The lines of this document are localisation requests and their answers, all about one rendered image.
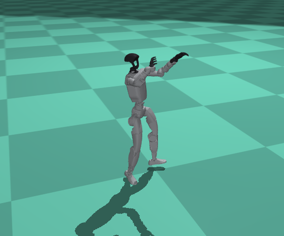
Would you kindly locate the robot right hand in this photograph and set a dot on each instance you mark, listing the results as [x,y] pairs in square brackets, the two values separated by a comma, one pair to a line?
[152,62]

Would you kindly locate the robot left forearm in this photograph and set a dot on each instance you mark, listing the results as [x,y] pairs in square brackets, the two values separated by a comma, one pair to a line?
[168,66]

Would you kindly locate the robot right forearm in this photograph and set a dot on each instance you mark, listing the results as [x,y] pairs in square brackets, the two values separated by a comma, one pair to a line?
[145,73]

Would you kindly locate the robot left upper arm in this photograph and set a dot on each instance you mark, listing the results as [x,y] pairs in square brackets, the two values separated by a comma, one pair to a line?
[159,73]

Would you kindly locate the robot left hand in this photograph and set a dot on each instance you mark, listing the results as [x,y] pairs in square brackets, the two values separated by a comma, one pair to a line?
[178,56]

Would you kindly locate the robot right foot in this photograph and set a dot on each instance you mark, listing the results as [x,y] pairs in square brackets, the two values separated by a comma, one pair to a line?
[131,178]

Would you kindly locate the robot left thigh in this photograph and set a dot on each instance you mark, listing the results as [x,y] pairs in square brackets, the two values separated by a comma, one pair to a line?
[152,123]

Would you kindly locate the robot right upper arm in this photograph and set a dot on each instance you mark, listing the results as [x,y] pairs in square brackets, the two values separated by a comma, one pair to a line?
[129,81]

